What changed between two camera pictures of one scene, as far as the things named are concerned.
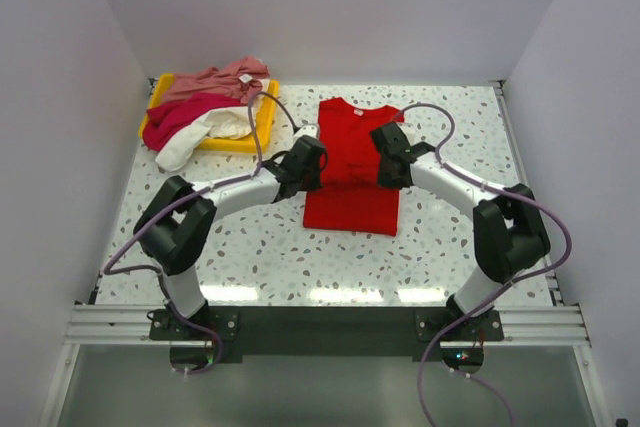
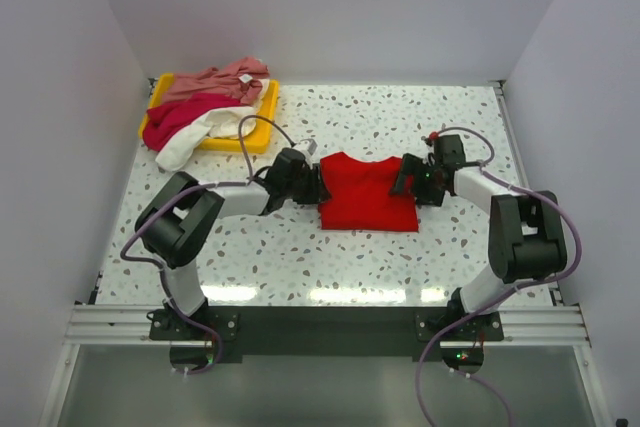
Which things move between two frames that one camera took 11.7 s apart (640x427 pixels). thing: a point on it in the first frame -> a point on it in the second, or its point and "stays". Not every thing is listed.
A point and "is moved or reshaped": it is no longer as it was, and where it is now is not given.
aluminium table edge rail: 556,325 stays
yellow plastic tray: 265,110 stays
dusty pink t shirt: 238,80 stays
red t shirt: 349,198 is moved or reshaped
